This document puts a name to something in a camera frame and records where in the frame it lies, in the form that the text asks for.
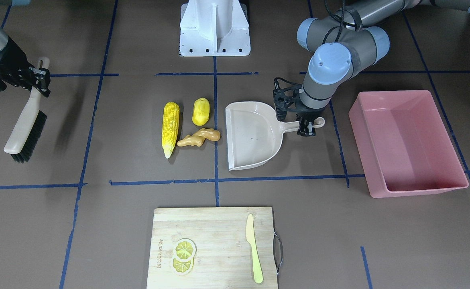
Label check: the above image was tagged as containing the upper toy lemon slice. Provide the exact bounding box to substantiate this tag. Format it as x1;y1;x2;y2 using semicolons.
173;238;197;262

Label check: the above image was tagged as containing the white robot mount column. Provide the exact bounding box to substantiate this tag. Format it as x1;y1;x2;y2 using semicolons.
179;0;251;57

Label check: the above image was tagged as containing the toy lemon slice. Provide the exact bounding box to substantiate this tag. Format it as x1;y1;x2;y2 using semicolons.
173;238;197;262
172;258;195;276

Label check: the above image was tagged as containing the yellow toy knife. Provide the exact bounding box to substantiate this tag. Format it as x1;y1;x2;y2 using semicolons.
245;214;264;284

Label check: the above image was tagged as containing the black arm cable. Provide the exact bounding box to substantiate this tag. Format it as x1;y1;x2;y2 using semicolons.
323;0;364;45

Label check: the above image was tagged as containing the yellow toy potato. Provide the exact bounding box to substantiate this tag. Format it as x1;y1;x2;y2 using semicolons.
191;98;210;126

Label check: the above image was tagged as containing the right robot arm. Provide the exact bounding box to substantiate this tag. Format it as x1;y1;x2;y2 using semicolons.
0;27;50;98

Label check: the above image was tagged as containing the beige hand brush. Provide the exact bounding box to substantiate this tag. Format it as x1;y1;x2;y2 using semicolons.
4;57;50;163

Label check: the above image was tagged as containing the pink plastic bin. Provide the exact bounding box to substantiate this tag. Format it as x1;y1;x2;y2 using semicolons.
349;90;468;199

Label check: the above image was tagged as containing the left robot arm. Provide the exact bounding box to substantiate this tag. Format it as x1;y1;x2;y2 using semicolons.
273;0;470;137

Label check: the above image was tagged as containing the lower toy lemon slice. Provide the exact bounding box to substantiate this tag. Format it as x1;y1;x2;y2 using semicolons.
172;258;195;276

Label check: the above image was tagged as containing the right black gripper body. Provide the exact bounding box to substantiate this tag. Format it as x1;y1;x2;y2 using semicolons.
0;40;37;92

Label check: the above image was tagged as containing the tan toy ginger root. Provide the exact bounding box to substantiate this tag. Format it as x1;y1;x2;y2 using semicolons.
177;128;221;147

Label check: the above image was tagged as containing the yellow toy corn cob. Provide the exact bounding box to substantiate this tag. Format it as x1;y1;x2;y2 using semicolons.
161;102;180;159

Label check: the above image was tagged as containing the wooden cutting board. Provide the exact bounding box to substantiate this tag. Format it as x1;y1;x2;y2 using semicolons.
146;207;279;289

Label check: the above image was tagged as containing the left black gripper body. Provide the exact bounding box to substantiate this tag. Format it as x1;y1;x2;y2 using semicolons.
273;77;324;122

